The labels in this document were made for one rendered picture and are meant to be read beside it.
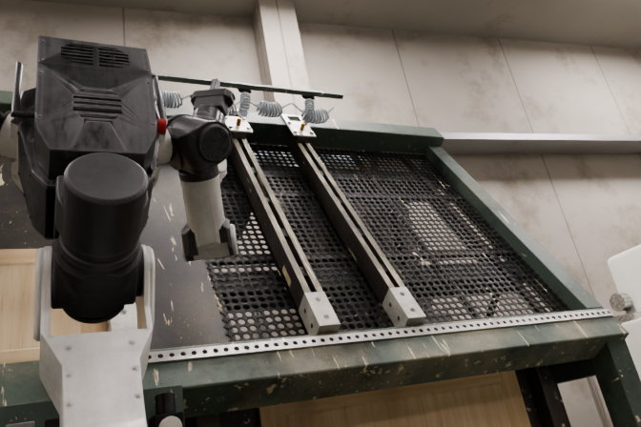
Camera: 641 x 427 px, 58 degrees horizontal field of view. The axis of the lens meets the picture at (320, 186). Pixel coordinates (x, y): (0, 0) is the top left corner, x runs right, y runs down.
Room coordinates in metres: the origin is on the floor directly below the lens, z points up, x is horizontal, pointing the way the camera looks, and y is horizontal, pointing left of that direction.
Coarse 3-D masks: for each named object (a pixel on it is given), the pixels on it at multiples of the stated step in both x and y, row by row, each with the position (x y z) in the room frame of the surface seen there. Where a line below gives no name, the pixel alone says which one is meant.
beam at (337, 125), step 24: (0, 96) 1.62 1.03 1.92; (264, 120) 2.06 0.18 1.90; (312, 120) 2.19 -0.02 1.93; (336, 120) 2.26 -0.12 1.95; (312, 144) 2.23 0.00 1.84; (336, 144) 2.28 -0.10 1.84; (360, 144) 2.33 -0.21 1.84; (384, 144) 2.38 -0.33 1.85; (408, 144) 2.43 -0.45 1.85; (432, 144) 2.49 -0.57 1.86
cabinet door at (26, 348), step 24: (0, 264) 1.35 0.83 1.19; (24, 264) 1.37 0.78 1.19; (0, 288) 1.31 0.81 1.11; (24, 288) 1.34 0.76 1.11; (0, 312) 1.28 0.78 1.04; (24, 312) 1.30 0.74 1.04; (0, 336) 1.25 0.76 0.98; (24, 336) 1.27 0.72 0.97; (0, 360) 1.22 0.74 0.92; (24, 360) 1.23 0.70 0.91
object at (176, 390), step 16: (48, 400) 1.17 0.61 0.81; (144, 400) 1.25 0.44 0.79; (160, 400) 1.22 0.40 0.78; (176, 400) 1.28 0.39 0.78; (0, 416) 1.13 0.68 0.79; (16, 416) 1.14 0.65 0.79; (32, 416) 1.15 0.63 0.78; (48, 416) 1.17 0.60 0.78; (160, 416) 1.20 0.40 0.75; (176, 416) 1.22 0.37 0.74
